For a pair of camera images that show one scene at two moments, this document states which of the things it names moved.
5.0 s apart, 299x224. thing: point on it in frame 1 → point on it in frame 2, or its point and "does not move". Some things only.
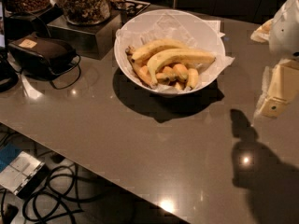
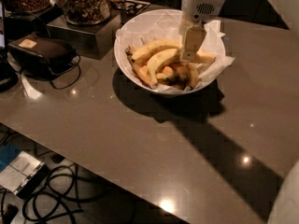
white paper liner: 191,29 does not move
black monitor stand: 8,76 does not move
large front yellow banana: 175,55 does not move
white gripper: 286,32 → 202,6
